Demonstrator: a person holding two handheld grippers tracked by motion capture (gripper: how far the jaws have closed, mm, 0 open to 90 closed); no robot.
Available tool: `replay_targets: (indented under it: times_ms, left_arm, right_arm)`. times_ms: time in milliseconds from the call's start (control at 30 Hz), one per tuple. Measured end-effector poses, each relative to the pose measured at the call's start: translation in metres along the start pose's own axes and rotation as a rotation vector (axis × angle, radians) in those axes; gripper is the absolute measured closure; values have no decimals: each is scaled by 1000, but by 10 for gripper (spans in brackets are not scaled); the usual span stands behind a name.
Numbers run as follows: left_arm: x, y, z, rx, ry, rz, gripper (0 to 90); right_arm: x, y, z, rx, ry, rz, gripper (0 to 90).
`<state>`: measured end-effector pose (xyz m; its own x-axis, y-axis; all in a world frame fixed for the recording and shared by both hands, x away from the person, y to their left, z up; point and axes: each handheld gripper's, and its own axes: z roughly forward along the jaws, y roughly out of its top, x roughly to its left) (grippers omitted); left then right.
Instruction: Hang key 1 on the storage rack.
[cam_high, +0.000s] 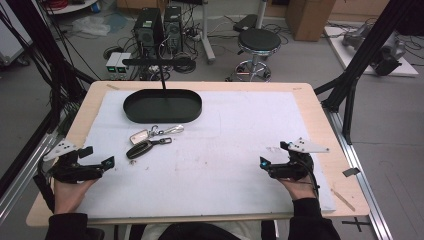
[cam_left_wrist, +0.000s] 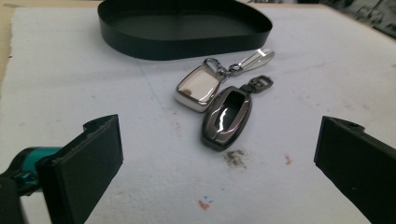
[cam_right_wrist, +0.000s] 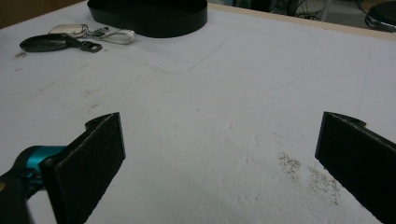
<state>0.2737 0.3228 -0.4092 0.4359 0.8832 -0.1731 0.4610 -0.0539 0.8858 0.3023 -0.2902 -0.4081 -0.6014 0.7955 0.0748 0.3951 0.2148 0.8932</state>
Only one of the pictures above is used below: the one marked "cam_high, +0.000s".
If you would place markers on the person's left hand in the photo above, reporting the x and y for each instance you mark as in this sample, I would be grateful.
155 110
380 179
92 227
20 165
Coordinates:
70 195

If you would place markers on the silver car key with keyring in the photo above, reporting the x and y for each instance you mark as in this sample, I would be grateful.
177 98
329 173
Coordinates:
143 135

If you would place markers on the person's right hand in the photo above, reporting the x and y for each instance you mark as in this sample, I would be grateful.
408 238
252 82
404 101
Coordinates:
298 188

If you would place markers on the thin wooden stick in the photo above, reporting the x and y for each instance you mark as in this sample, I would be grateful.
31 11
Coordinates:
343 200

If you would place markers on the black metal frame post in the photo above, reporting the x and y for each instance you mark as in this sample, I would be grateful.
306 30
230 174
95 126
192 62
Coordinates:
360 63
40 50

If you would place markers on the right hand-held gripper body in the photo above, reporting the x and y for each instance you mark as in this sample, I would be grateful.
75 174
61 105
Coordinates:
293 166

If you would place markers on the clear plastic bag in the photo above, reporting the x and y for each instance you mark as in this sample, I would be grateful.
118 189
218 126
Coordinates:
91 26

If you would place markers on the white platform board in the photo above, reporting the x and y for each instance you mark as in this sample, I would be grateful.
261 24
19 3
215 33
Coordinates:
346 53

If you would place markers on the white foam mat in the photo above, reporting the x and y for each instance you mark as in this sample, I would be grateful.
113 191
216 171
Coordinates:
206 160

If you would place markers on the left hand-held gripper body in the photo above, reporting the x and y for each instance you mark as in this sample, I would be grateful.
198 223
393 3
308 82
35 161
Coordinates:
71 170

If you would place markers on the black tape piece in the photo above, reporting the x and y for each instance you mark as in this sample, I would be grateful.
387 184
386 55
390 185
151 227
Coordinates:
351 172

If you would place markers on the white power supply unit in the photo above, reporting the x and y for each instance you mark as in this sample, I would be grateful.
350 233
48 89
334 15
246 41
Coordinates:
122 65
112 64

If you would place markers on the black computer tower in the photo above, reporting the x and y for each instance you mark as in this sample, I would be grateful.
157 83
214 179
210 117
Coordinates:
147 31
173 28

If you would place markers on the aluminium rail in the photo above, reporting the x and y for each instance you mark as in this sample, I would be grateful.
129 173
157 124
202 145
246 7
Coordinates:
20 180
363 180

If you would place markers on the black car key with clip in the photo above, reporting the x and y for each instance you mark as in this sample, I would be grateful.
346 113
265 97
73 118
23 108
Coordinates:
139 150

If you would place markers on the black round stool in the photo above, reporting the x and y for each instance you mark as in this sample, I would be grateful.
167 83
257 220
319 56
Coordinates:
259 41

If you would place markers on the person's lap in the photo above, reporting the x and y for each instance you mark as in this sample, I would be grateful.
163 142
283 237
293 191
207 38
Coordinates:
203 231

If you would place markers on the wooden table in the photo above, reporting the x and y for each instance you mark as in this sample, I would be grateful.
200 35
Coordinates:
346 186

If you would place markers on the white desk leg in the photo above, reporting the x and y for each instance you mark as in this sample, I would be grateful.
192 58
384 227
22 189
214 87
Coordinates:
206 36

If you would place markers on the cardboard box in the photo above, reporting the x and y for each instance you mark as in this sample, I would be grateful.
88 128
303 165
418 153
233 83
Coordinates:
308 18

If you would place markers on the black oval tray with hanger bar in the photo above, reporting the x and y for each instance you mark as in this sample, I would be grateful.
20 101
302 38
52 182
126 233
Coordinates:
162 106

